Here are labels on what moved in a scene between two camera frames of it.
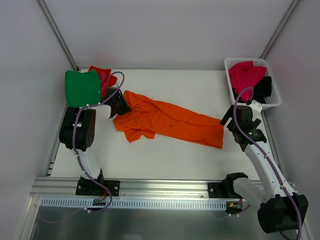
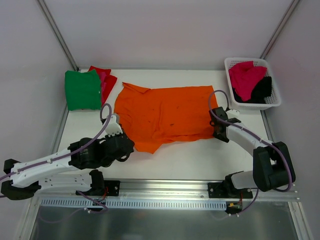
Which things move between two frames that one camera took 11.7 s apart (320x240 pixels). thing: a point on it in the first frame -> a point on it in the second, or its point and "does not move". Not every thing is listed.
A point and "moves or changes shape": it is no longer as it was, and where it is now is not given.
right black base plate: x=225 y=190 does not move
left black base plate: x=90 y=187 does not move
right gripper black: x=227 y=118 -> x=217 y=123
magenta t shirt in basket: x=244 y=75 does not move
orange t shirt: x=145 y=117 moves or changes shape
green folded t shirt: x=82 y=88 does not move
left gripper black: x=122 y=105 -> x=124 y=144
